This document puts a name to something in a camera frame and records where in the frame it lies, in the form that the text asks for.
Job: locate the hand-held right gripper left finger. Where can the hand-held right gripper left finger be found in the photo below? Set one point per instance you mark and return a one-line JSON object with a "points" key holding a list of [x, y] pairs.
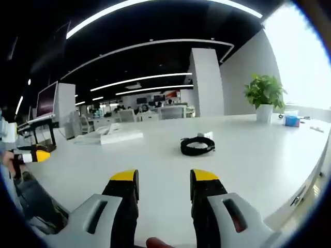
{"points": [[103, 214]]}

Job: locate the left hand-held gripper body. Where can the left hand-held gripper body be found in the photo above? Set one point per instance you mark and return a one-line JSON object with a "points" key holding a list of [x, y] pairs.
{"points": [[9, 133]]}

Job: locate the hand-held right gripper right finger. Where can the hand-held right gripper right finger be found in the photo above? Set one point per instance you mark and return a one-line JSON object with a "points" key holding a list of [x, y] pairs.
{"points": [[219, 214]]}

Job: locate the white power strip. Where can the white power strip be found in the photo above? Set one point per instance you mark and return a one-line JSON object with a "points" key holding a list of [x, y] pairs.
{"points": [[205, 135]]}

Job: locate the white desk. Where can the white desk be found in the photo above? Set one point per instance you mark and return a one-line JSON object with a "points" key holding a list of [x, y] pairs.
{"points": [[160, 155]]}

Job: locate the long ceiling light strip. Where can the long ceiling light strip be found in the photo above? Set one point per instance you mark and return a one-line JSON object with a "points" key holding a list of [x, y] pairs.
{"points": [[144, 15], [153, 89], [141, 80]]}

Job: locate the person's left hand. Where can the person's left hand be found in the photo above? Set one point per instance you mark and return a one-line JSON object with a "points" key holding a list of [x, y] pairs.
{"points": [[8, 157]]}

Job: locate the person's right hand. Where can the person's right hand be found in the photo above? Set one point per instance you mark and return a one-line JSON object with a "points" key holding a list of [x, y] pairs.
{"points": [[156, 243]]}

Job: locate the black laptop stand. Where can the black laptop stand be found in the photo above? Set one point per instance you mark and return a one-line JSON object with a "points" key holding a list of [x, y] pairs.
{"points": [[42, 137]]}

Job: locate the monitor on stand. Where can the monitor on stand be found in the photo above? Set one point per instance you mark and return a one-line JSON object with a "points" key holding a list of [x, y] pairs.
{"points": [[47, 100]]}

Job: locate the blue tissue box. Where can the blue tissue box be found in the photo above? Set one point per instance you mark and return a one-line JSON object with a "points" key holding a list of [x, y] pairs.
{"points": [[292, 121]]}

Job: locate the green plant in white pot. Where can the green plant in white pot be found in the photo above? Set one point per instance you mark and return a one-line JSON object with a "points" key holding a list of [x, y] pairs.
{"points": [[264, 98]]}

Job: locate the white pillar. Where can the white pillar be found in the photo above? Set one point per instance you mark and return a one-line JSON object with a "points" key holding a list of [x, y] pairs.
{"points": [[207, 82]]}

